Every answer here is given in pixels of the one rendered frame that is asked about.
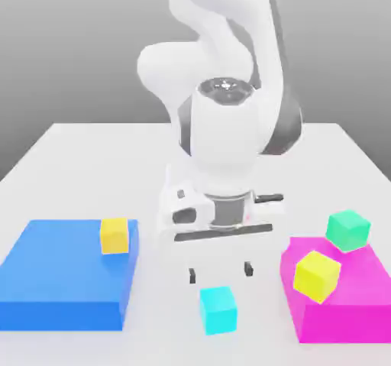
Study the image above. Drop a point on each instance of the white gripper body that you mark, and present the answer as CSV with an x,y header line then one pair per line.
x,y
223,243

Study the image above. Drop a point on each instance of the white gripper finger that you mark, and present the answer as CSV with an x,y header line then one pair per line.
x,y
191,275
248,268

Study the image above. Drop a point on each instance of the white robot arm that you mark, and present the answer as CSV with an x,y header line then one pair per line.
x,y
226,133

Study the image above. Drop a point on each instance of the small cyan cube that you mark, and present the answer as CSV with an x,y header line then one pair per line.
x,y
218,311

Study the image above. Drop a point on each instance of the small lemon yellow cube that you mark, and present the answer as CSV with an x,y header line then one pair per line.
x,y
316,275

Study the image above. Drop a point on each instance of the small orange-yellow cube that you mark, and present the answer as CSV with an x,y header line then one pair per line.
x,y
114,236

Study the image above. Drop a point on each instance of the small green cube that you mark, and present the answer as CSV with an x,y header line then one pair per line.
x,y
348,230

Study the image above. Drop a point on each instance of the large magenta box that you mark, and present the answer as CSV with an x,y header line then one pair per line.
x,y
342,320

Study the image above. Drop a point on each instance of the large blue box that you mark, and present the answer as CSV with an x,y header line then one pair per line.
x,y
58,268

